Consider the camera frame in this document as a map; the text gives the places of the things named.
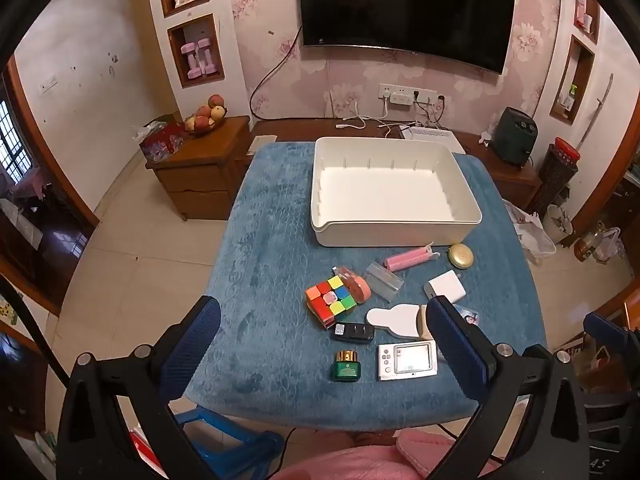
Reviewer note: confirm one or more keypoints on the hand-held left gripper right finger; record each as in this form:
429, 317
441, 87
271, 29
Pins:
452, 342

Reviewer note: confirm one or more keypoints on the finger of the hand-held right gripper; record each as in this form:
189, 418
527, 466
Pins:
602, 329

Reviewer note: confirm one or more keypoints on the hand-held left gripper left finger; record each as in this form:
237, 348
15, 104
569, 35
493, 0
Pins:
195, 342

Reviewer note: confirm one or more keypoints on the blue picture card packet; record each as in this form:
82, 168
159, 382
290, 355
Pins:
470, 316

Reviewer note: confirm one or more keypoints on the gold oval compact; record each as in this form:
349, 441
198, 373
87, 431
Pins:
461, 256

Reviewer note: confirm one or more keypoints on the black usb charger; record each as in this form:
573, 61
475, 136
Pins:
357, 333

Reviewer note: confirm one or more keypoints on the pink hair roller clip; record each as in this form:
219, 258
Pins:
406, 259

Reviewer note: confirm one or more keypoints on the pink round tape measure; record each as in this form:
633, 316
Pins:
360, 287

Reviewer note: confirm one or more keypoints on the green jar with gold cap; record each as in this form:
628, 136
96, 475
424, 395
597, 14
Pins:
346, 370

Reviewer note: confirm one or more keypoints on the multicoloured puzzle cube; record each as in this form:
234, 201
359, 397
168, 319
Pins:
330, 301

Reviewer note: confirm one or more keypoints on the white plastic storage box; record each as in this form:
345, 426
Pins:
385, 195

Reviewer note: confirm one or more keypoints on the white digital device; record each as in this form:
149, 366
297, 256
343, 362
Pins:
407, 360

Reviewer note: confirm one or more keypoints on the white charger block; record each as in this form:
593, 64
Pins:
445, 286

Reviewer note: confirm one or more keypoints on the white bunny-shaped board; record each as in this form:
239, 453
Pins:
395, 321

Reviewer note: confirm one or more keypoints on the blue plastic stool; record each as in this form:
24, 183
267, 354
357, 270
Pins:
225, 435

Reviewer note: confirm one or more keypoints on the blue plush blanket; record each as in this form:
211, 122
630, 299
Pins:
270, 270

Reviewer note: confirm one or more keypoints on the white bucket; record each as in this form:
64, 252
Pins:
559, 225

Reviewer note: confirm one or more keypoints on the white plastic bag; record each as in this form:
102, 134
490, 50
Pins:
532, 235

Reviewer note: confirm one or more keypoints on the dark wicker basket red lid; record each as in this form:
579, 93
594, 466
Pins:
555, 175

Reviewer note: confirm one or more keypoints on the small wooden cabinet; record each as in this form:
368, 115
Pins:
200, 175

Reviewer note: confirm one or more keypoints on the red tissue box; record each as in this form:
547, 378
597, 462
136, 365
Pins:
160, 142

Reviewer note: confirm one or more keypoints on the white set-top box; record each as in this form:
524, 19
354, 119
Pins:
432, 137

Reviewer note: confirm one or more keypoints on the white notepad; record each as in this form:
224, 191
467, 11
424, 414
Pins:
263, 144

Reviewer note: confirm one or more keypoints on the bowl of fruit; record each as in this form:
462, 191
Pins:
205, 117

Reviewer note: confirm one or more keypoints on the long wooden tv console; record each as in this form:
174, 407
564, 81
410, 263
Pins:
295, 130

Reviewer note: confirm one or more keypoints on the black flat television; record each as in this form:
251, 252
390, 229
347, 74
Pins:
405, 5

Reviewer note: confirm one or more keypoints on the wall-hung sword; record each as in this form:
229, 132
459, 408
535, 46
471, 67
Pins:
597, 110

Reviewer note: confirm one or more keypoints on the white wall socket strip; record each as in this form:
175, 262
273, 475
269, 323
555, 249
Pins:
406, 95

